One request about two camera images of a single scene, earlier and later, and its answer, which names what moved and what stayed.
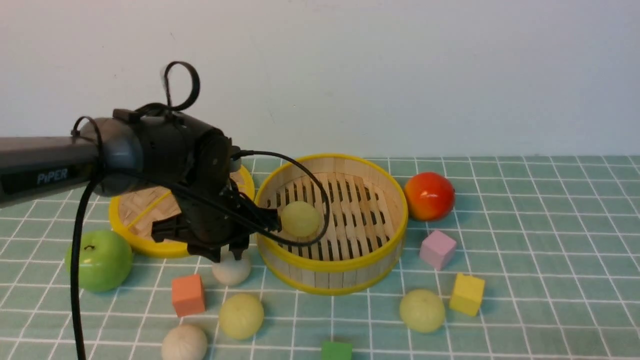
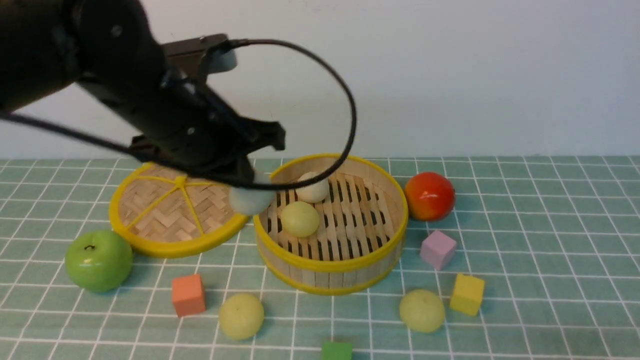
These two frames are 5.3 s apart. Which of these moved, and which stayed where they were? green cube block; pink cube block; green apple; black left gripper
Moved: black left gripper
Stayed: green cube block; pink cube block; green apple
